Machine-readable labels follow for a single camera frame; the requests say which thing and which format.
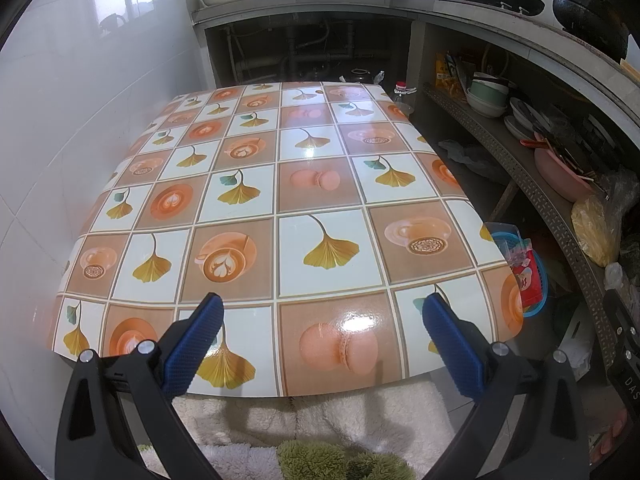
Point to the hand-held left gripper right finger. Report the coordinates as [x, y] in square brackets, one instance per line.
[452, 350]

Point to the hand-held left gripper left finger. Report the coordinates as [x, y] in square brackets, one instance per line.
[195, 345]

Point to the blue plastic mesh basket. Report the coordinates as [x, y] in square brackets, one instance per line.
[542, 285]

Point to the person's right hand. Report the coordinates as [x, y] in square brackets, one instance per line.
[612, 435]

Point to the yellow food bag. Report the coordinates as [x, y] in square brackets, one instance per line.
[595, 230]

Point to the green fluffy cloth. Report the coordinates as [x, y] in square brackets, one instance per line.
[325, 462]

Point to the clear plastic bag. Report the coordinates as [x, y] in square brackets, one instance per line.
[620, 187]

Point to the patterned glossy tablecloth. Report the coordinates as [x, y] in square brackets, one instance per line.
[320, 200]

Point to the crumpled grey rag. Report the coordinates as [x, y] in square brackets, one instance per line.
[470, 157]

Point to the pink plastic basin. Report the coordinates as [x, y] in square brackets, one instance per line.
[555, 175]

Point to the red spatula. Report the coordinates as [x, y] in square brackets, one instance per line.
[532, 143]

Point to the white bowl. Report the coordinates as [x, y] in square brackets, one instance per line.
[490, 78]
[487, 109]

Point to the white plates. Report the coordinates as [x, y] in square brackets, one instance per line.
[520, 115]

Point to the cooking oil bottle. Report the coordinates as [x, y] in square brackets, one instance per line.
[402, 97]

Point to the green bowl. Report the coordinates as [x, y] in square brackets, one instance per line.
[490, 92]

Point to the orange snack packet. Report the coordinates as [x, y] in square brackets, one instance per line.
[442, 72]

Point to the wooden cutting board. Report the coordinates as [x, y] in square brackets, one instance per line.
[631, 72]

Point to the dark brown ceramic jar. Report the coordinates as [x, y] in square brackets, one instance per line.
[360, 74]

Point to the drain pipes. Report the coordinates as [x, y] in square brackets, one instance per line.
[300, 55]

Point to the black cooking pot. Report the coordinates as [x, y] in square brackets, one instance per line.
[590, 15]

